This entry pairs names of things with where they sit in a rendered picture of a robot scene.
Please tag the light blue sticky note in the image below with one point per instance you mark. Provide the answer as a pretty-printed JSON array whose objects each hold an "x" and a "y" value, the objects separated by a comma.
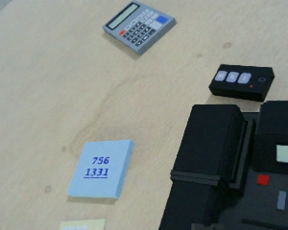
[{"x": 101, "y": 169}]

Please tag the black key fob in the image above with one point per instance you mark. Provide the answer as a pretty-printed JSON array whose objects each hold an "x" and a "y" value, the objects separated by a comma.
[{"x": 242, "y": 82}]

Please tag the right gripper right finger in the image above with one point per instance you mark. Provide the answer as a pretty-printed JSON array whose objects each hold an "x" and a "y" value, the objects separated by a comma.
[{"x": 217, "y": 227}]

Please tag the grey pocket calculator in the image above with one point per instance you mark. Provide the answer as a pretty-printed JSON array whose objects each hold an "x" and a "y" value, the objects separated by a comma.
[{"x": 139, "y": 26}]

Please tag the black telephone handset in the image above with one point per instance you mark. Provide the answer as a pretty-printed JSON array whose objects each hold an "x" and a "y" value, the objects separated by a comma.
[{"x": 206, "y": 163}]

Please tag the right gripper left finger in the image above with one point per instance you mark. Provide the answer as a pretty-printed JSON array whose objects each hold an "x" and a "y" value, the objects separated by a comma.
[{"x": 198, "y": 226}]

